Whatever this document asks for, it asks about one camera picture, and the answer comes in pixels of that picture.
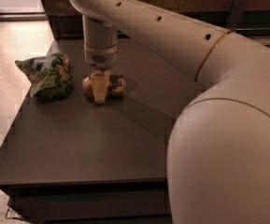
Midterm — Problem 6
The orange soda can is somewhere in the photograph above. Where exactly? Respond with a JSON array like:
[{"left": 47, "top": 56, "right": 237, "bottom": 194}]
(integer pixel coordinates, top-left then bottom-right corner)
[{"left": 82, "top": 75, "right": 126, "bottom": 99}]

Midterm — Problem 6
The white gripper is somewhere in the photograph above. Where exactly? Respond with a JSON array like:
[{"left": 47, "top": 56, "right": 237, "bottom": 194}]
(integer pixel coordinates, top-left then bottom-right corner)
[{"left": 84, "top": 44, "right": 118, "bottom": 104}]

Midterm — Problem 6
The right metal bracket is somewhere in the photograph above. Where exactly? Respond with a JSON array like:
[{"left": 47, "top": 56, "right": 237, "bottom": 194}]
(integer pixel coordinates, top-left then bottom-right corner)
[{"left": 225, "top": 0, "right": 249, "bottom": 31}]

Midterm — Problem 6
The green chip bag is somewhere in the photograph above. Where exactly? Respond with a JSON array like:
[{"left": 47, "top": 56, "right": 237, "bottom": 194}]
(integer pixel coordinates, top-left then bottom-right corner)
[{"left": 15, "top": 52, "right": 73, "bottom": 102}]

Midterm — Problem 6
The grey drawer front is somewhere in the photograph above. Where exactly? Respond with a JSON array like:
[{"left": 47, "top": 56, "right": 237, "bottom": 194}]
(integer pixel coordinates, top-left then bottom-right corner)
[{"left": 8, "top": 189, "right": 171, "bottom": 222}]

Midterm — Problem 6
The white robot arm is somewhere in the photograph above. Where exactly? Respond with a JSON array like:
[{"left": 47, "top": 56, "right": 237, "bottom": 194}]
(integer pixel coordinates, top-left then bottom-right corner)
[{"left": 69, "top": 0, "right": 270, "bottom": 224}]

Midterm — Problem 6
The metal rail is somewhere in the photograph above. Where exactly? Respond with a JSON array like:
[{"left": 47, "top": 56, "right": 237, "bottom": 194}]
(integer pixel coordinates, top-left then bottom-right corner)
[{"left": 237, "top": 27, "right": 270, "bottom": 31}]

